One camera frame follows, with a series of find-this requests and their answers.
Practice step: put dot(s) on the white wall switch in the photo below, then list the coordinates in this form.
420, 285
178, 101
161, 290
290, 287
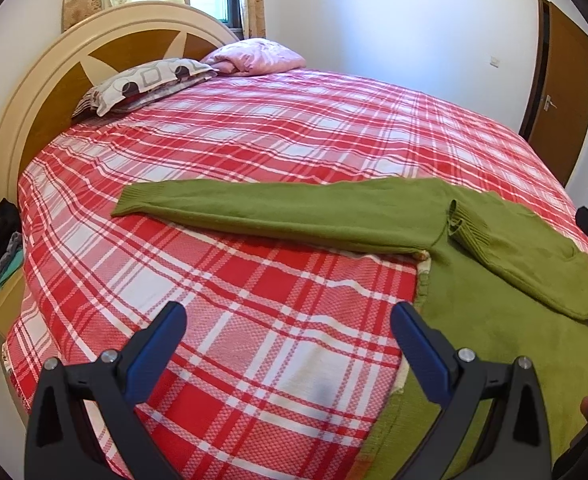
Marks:
494, 62

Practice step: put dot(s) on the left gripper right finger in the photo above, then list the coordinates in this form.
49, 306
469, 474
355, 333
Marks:
514, 442

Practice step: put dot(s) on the green striped knit sweater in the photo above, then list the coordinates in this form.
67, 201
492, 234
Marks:
289, 369

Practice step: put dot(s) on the right yellow curtain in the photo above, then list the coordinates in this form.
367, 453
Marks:
254, 22

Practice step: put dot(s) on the brown wooden door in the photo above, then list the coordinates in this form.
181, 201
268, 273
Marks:
556, 116

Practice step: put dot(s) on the pink pillow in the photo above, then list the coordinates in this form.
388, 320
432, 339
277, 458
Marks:
253, 57

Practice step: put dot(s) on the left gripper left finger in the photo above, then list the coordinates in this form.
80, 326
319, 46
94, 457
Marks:
60, 440

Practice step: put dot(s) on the cream wooden headboard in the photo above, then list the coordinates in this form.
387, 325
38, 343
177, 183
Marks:
111, 41

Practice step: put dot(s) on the grey patterned pillow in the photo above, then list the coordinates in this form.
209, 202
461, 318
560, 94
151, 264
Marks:
143, 84

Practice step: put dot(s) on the red plaid bed cover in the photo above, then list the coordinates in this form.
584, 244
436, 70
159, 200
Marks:
297, 127

